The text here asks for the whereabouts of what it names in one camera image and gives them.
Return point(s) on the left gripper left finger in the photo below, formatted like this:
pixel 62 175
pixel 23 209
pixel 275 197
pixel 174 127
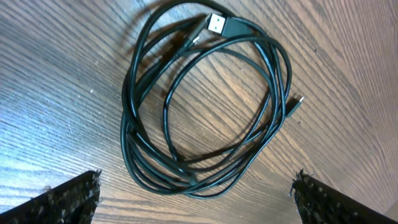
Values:
pixel 74 201

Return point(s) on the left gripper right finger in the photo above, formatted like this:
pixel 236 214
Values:
pixel 318 203

